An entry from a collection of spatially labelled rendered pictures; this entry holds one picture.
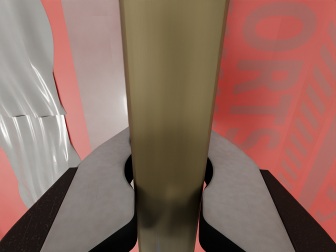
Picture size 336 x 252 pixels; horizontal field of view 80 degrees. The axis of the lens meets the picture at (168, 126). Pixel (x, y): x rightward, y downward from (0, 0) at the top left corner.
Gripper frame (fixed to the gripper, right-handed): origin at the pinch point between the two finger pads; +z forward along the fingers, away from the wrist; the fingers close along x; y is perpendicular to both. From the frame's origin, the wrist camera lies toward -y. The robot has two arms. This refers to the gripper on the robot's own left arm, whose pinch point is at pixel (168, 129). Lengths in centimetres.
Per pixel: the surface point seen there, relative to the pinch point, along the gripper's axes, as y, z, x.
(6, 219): 15.3, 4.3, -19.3
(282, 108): 0.7, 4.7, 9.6
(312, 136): 3.3, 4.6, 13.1
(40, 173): 7.8, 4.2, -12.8
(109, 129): 2.8, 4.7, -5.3
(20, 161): 6.1, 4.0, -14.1
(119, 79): -1.7, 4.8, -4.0
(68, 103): 0.4, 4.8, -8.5
